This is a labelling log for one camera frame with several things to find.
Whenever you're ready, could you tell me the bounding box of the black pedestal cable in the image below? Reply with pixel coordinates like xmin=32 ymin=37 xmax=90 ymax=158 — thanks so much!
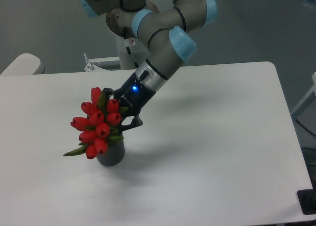
xmin=125 ymin=45 xmax=141 ymax=70

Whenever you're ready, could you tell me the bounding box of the red tulip bouquet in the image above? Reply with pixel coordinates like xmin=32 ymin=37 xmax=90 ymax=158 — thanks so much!
xmin=63 ymin=87 xmax=128 ymax=159

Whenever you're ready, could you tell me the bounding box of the dark grey ribbed vase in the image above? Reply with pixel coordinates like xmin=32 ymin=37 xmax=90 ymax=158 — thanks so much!
xmin=96 ymin=139 xmax=125 ymax=167

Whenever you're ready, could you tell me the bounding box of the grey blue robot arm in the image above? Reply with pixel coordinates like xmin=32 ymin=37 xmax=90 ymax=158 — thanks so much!
xmin=80 ymin=0 xmax=218 ymax=131

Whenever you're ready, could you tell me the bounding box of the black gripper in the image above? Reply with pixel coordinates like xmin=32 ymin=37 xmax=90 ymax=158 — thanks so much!
xmin=103 ymin=73 xmax=156 ymax=132

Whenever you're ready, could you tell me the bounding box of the black device at table edge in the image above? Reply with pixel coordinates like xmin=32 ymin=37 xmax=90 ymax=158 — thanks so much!
xmin=297 ymin=189 xmax=316 ymax=215

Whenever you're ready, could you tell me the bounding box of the white chair armrest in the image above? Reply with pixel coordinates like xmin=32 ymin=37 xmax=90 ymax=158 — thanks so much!
xmin=1 ymin=53 xmax=45 ymax=77

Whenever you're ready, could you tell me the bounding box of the white frame at right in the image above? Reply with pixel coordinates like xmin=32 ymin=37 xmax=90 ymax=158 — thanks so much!
xmin=290 ymin=73 xmax=316 ymax=119

